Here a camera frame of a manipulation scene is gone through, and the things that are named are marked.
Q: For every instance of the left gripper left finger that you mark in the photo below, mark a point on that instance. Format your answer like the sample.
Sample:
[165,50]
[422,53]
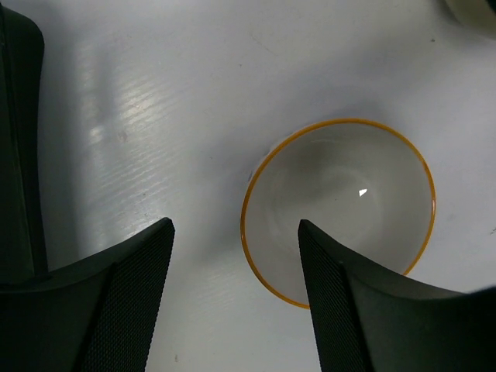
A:
[97,314]

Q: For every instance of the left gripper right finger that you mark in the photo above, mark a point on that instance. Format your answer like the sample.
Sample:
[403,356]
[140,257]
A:
[368,318]

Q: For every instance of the white bowl orange rim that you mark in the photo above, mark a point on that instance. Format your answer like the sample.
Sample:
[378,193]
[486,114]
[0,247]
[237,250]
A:
[362,182]

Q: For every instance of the black plastic drain tray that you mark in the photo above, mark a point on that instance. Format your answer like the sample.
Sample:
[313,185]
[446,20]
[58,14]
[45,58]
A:
[23,249]

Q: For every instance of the mint green bowl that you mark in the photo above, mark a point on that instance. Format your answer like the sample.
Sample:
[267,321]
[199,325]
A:
[476,15]

